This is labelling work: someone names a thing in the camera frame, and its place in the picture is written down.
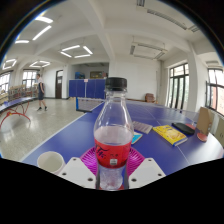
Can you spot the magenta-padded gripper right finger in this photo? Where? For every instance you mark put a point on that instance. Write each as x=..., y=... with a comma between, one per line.
x=146, y=171

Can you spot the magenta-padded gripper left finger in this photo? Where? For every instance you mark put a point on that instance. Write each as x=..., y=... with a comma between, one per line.
x=76, y=171

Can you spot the clear red-labelled drink bottle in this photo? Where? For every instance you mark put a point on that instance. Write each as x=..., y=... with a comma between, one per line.
x=113, y=143

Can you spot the white cup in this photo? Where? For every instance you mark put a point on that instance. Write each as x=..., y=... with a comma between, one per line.
x=50, y=161

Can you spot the colourful thin book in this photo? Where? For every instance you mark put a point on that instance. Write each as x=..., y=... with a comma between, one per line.
x=136, y=137

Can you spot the yellow book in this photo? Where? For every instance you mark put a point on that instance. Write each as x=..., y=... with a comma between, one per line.
x=169, y=134

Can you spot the grey booklet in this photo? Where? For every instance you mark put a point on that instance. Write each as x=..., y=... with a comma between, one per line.
x=142, y=127

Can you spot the black paddle case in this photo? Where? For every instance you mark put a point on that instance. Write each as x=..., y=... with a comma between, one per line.
x=183, y=128

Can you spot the small red table tennis paddle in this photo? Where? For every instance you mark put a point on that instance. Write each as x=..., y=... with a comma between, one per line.
x=191, y=126

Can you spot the table tennis net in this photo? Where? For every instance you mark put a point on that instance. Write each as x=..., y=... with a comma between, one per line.
x=88, y=104

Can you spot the brown armchair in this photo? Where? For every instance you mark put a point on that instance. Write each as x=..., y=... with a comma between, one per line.
x=150, y=97

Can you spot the brown cardboard box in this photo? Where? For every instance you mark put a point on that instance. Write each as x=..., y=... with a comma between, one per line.
x=204, y=120

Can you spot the white cabinet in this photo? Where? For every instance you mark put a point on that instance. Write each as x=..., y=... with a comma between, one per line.
x=220, y=131

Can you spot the dark brown door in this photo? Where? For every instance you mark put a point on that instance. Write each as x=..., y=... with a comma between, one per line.
x=59, y=85

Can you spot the person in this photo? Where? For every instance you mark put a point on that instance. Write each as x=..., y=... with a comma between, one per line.
x=40, y=90

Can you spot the red-legged table tennis table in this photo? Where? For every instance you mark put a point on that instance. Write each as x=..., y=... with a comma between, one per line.
x=13, y=103

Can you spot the shelf unit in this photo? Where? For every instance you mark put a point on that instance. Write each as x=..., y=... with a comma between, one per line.
x=18, y=91

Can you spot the ceiling lights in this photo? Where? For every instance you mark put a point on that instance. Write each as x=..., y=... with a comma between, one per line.
x=41, y=32

